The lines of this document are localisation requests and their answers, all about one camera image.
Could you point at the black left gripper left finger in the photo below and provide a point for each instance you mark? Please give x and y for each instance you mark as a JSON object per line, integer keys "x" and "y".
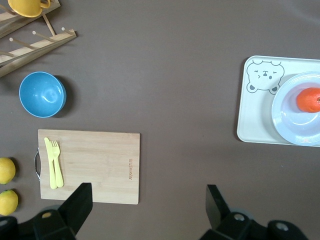
{"x": 77, "y": 207}

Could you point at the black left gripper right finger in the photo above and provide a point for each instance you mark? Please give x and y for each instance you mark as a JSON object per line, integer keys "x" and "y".
{"x": 217, "y": 212}

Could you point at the white round plate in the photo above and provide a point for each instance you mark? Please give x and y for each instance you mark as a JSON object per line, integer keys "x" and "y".
{"x": 292, "y": 125}

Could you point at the orange fruit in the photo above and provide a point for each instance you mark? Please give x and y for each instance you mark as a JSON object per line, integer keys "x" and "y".
{"x": 308, "y": 100}

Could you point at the yellow plastic fork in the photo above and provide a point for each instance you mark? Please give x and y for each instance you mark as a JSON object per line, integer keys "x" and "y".
{"x": 58, "y": 172}

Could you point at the yellow plastic knife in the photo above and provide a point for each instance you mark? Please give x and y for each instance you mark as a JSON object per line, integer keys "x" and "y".
{"x": 52, "y": 170}

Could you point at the wooden cutting board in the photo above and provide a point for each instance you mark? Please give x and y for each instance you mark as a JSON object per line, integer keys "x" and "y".
{"x": 100, "y": 165}

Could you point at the yellow lemon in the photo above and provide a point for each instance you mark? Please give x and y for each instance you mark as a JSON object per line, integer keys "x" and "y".
{"x": 7, "y": 202}
{"x": 6, "y": 170}

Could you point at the cream tray with bear print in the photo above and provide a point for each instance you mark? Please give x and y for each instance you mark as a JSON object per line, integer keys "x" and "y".
{"x": 255, "y": 117}

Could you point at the blue bowl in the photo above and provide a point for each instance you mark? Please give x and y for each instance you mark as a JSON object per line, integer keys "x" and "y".
{"x": 41, "y": 95}

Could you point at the wooden peg drying rack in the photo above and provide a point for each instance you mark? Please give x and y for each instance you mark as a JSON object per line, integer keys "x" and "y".
{"x": 37, "y": 48}

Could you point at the yellow mug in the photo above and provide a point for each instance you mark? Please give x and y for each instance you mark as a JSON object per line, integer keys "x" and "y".
{"x": 27, "y": 7}

